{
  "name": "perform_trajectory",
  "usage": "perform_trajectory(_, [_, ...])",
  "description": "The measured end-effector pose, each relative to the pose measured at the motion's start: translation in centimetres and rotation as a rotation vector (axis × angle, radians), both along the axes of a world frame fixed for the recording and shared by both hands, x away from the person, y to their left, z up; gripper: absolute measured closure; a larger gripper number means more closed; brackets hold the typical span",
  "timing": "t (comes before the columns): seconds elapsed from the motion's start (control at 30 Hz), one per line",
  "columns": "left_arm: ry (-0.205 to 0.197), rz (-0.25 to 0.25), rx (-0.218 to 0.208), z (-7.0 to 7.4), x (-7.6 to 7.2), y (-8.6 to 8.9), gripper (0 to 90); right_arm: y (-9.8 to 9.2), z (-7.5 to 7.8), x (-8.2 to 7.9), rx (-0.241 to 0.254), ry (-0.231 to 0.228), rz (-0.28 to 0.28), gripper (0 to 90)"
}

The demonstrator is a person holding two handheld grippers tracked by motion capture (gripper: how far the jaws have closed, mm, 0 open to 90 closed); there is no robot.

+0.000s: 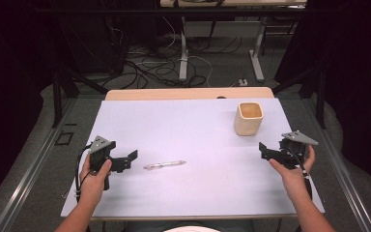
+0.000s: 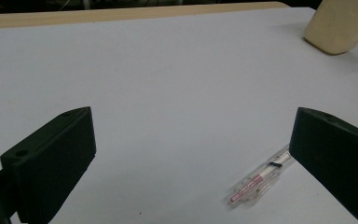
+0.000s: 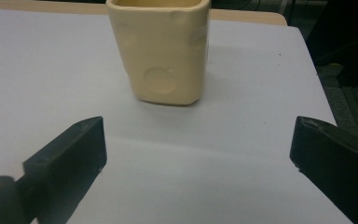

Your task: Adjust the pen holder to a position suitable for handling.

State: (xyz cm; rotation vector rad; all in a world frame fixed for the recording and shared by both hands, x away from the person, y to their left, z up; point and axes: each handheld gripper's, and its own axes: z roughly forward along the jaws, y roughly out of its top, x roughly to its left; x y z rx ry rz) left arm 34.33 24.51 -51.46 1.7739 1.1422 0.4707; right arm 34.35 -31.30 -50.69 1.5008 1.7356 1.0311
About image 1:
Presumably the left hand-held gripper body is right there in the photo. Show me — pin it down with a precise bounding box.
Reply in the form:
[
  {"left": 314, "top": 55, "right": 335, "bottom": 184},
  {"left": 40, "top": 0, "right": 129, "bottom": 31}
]
[{"left": 89, "top": 134, "right": 117, "bottom": 191}]

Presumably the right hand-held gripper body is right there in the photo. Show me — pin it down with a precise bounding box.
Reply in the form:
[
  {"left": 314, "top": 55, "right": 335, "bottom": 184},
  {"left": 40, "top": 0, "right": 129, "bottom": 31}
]
[{"left": 278, "top": 130, "right": 320, "bottom": 171}]

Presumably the beige square cup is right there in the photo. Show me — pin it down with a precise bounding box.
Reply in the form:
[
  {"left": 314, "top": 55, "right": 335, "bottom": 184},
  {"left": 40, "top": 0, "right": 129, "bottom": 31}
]
[{"left": 233, "top": 101, "right": 265, "bottom": 137}]

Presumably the clear plastic pen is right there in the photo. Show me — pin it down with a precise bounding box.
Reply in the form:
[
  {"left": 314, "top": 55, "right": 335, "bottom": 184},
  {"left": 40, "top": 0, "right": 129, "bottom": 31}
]
[{"left": 143, "top": 159, "right": 187, "bottom": 171}]

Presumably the person's right hand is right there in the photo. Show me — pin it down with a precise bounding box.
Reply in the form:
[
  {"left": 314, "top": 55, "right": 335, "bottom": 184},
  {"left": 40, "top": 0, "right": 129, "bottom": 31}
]
[{"left": 268, "top": 144, "right": 317, "bottom": 201}]

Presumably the person's left hand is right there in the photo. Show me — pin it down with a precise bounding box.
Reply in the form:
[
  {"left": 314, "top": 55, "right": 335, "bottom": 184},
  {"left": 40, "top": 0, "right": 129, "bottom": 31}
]
[{"left": 78, "top": 154, "right": 113, "bottom": 208}]

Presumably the black metal stand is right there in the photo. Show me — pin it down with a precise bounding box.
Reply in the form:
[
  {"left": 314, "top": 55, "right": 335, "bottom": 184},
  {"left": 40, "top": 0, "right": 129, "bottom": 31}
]
[
  {"left": 51, "top": 62, "right": 110, "bottom": 129},
  {"left": 271, "top": 62, "right": 327, "bottom": 130}
]

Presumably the white table mat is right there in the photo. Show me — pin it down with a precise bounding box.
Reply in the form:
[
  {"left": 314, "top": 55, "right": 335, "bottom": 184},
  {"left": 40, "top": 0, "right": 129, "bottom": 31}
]
[{"left": 60, "top": 98, "right": 326, "bottom": 218}]

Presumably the wooden table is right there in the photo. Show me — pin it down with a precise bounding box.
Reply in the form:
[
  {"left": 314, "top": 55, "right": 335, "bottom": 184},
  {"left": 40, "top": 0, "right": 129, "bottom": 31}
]
[{"left": 104, "top": 86, "right": 275, "bottom": 102}]

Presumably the black curtain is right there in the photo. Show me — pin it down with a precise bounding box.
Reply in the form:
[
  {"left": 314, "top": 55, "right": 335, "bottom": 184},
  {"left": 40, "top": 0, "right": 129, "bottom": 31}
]
[
  {"left": 274, "top": 0, "right": 371, "bottom": 191},
  {"left": 0, "top": 0, "right": 59, "bottom": 214}
]

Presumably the background desk with white legs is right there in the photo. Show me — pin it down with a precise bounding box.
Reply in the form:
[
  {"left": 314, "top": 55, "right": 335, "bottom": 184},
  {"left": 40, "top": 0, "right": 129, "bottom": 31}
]
[{"left": 159, "top": 0, "right": 308, "bottom": 83}]

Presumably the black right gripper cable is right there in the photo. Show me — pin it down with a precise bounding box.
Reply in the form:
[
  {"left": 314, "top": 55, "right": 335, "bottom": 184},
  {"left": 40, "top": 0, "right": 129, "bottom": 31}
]
[{"left": 286, "top": 147, "right": 313, "bottom": 201}]

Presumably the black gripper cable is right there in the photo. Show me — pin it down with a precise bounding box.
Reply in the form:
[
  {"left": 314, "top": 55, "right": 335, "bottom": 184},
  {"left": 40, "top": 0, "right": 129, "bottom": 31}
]
[
  {"left": 73, "top": 144, "right": 93, "bottom": 205},
  {"left": 286, "top": 147, "right": 313, "bottom": 201}
]

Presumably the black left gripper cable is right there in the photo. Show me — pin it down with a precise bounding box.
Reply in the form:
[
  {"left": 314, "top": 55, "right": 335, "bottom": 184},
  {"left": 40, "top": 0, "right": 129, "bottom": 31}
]
[{"left": 73, "top": 144, "right": 93, "bottom": 205}]

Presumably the black floor socket frame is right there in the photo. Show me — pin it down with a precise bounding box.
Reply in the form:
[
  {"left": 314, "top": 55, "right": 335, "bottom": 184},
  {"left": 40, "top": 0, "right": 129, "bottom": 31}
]
[{"left": 54, "top": 130, "right": 75, "bottom": 147}]

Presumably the metal floor rail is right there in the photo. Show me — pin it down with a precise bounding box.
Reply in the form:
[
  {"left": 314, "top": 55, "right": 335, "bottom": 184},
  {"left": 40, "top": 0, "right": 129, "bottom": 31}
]
[
  {"left": 0, "top": 98, "right": 78, "bottom": 232},
  {"left": 300, "top": 98, "right": 371, "bottom": 232}
]

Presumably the tangle of black floor cables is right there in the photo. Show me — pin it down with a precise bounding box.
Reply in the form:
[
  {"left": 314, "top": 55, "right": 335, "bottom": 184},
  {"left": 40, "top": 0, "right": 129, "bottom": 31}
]
[{"left": 102, "top": 15, "right": 244, "bottom": 90}]

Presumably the white floor cable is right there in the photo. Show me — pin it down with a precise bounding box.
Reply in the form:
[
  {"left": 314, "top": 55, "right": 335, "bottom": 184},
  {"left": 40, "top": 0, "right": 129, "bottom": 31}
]
[{"left": 160, "top": 15, "right": 214, "bottom": 89}]

